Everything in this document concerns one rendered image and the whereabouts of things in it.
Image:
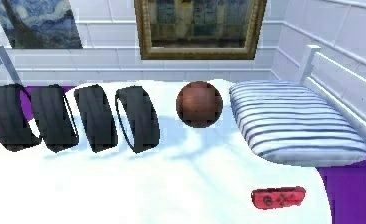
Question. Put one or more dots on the black curved pillow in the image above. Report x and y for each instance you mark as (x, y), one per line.
(139, 116)
(96, 116)
(52, 116)
(7, 116)

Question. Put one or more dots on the white bed with purple sheet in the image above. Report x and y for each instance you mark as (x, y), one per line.
(157, 180)

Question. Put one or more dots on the gold framed painting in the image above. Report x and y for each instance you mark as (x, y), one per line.
(200, 26)

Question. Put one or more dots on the blue striped white pillow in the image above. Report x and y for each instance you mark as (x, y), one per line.
(294, 126)

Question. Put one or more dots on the red remote control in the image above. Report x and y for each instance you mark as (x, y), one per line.
(278, 197)

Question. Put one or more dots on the blue swirly night painting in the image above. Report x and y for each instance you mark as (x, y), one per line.
(37, 23)

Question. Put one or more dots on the brown basketball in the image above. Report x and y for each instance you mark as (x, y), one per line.
(199, 104)

